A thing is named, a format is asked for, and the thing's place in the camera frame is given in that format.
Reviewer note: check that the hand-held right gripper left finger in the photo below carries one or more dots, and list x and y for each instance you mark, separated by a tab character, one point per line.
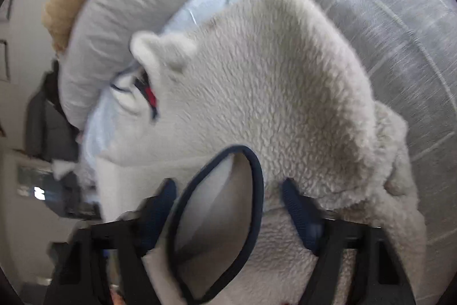
159	212

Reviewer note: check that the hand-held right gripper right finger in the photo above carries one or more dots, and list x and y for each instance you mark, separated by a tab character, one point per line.
300	215

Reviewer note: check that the white fleece jacket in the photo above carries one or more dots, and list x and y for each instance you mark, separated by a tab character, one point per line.
271	87

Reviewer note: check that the grey garment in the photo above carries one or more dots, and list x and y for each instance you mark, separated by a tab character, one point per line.
46	130

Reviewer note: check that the grey pillow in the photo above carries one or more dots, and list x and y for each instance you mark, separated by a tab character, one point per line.
117	22

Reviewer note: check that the bed with grey grid sheet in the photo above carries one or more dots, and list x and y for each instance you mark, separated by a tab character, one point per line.
400	26

